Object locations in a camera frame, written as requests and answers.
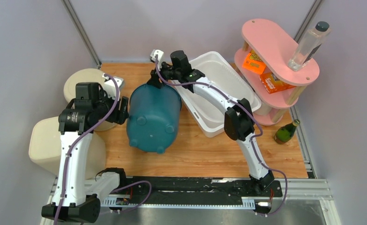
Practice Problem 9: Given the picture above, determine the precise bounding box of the cream large bucket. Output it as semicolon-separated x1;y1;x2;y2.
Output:
63;68;125;131

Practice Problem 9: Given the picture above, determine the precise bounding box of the orange snack box upper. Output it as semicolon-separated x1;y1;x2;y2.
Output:
242;49;266;75

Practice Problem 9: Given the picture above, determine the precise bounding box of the orange snack box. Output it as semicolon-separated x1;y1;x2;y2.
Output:
242;49;266;75
259;72;295;94

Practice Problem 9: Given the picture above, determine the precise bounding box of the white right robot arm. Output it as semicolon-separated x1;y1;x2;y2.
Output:
147;49;275;196

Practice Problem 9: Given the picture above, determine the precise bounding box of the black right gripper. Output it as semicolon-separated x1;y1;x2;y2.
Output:
148;60;181;90

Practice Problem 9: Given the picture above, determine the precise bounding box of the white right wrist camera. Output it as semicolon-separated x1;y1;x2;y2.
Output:
150;49;164;64

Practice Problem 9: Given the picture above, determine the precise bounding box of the teal plastic bucket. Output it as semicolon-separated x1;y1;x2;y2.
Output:
126;84;182;154

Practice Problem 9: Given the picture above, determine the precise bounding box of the white plastic tub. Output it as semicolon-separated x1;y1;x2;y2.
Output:
174;51;262;138

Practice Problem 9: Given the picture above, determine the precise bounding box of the cream square container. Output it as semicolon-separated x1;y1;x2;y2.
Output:
28;117;106;179

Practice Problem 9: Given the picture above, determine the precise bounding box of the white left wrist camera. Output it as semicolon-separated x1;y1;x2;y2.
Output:
102;73;125;99

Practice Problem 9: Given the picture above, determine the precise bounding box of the clear bottle black cap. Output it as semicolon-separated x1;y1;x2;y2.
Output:
287;21;331;72

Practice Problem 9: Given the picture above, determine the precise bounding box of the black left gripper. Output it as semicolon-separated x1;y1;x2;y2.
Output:
92;90;130;125

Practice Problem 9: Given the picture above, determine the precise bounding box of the green glass bottle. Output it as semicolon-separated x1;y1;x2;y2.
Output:
274;119;300;144

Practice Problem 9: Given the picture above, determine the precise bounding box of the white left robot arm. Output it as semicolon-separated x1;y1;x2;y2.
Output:
41;80;128;224

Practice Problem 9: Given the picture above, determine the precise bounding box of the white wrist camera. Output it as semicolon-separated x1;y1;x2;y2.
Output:
150;49;164;64
102;73;125;99

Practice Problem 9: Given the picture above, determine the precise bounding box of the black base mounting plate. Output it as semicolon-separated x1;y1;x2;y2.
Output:
96;175;283;207

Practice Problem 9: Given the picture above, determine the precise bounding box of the pink two-tier shelf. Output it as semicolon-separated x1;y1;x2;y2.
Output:
234;19;320;126

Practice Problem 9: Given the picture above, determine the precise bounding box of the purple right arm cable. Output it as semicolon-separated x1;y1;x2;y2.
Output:
153;54;288;217

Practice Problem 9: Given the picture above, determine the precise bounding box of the orange snack box lower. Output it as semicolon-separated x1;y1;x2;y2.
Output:
259;72;295;94

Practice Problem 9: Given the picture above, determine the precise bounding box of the aluminium frame rail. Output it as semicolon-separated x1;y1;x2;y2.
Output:
40;173;342;225

